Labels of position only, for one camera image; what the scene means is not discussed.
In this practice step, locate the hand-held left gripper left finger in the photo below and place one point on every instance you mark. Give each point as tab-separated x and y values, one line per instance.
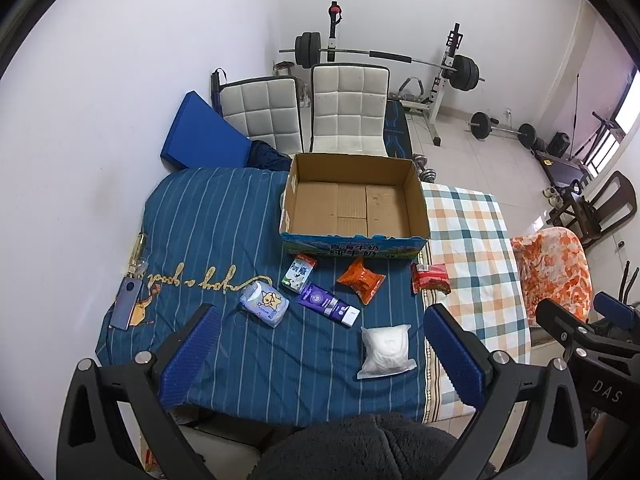
192	355

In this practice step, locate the cardboard box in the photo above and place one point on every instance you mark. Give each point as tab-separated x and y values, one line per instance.
350	205

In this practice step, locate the blue smartphone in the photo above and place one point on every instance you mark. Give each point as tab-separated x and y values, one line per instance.
126	305

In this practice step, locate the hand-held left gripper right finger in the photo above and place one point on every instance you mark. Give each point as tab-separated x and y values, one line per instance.
457	355

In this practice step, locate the black folded stand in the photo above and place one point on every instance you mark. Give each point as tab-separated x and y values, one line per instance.
217	87

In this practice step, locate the green and white tissue packet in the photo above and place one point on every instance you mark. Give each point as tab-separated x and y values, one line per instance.
299	274

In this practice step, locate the window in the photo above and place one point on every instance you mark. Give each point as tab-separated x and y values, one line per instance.
629	105

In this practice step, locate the small metal dumbbell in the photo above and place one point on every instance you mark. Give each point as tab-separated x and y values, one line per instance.
429	175
419	158

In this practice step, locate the red snack packet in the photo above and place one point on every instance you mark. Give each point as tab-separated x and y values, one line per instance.
430	277

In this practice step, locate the dark wooden chair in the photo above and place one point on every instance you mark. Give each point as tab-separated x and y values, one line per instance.
615	190

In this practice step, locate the large white quilted chair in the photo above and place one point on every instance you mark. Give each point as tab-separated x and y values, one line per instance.
350	105

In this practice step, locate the short barbell with black plates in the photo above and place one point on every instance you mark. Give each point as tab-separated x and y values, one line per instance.
482	125

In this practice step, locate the black speaker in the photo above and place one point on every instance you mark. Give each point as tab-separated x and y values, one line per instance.
560	143

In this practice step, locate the black treadmill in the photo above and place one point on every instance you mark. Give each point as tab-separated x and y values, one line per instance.
560	167

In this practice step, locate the dark blue exercise mat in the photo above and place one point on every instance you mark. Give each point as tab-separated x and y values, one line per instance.
397	130

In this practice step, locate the long barbell with black plates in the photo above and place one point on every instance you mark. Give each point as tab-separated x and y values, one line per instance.
390	56

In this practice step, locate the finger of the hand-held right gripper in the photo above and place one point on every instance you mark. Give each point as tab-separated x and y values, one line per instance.
612	306
560	320

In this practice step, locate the clear bag of white cotton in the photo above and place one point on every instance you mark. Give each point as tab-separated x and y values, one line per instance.
385	350

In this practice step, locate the blue foam cushion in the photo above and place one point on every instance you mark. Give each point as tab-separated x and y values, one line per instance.
200	135

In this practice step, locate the dark fuzzy clothing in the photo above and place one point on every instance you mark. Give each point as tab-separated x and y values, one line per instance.
360	450

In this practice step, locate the small clear yellow object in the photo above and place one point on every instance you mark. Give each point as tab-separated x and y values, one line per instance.
138	250

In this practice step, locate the orange snack packet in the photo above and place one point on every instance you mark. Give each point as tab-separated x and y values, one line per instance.
361	280

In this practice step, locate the dark blue cloth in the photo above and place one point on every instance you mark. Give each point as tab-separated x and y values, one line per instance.
267	157

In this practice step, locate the small white quilted chair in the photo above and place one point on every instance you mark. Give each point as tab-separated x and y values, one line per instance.
260	110

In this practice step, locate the pair of white shoes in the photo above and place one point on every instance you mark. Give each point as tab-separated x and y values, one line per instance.
552	196

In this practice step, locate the checkered bed sheet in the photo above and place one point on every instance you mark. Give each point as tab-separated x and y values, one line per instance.
475	240

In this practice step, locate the blue striped blanket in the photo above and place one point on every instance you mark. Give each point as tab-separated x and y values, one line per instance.
225	220

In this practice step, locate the light blue tissue pack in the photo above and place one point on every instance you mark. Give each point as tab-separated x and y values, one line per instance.
262	304

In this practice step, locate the purple toothpaste tube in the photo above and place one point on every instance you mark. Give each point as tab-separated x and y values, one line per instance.
322	302

